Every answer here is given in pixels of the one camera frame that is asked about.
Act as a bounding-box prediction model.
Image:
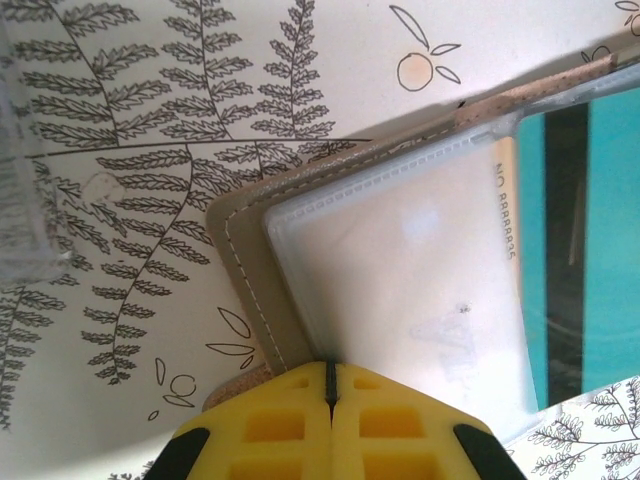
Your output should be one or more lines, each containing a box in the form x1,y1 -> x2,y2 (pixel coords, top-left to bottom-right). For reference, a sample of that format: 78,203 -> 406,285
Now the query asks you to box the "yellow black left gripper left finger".
149,360 -> 334,480

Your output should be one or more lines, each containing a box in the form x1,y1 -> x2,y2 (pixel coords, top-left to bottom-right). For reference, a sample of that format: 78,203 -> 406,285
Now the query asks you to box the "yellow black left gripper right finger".
330,360 -> 521,480

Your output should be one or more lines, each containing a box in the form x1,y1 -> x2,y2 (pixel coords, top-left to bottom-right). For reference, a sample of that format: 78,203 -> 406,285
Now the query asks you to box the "teal credit card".
517,84 -> 640,407

